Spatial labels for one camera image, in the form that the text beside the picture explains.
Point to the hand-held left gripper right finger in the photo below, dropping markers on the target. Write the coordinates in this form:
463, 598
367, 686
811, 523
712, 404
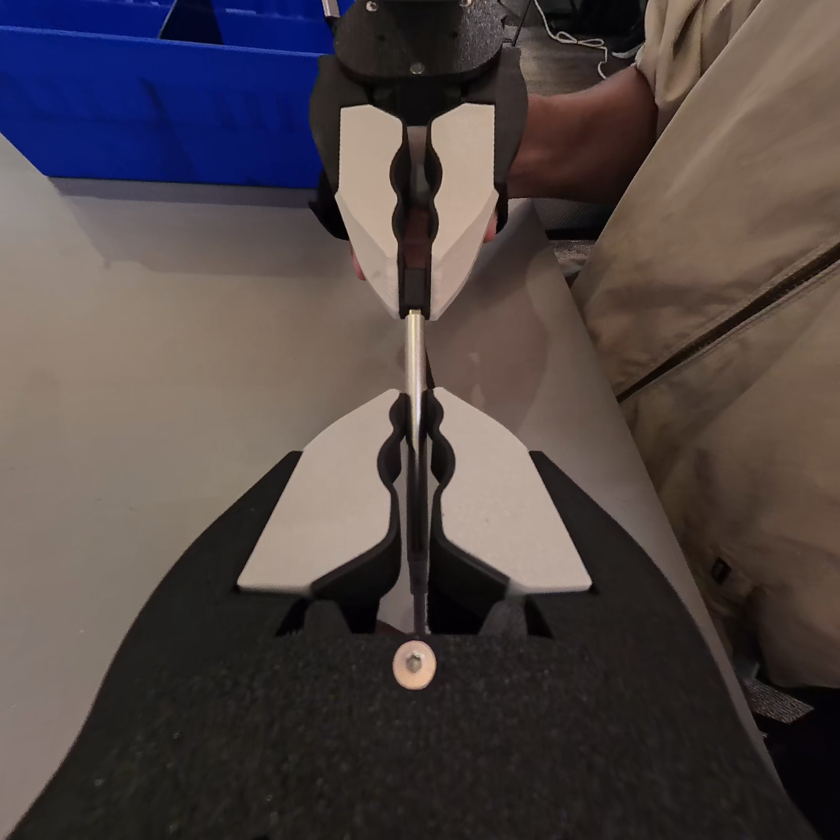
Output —
505, 518

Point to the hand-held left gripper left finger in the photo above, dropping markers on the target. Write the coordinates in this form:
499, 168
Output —
328, 518

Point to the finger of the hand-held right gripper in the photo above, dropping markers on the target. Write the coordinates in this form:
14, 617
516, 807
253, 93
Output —
466, 197
367, 197

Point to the person's right forearm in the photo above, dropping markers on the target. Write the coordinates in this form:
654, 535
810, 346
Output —
577, 144

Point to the blue plastic bin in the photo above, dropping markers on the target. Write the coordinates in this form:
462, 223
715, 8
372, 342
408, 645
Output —
164, 98

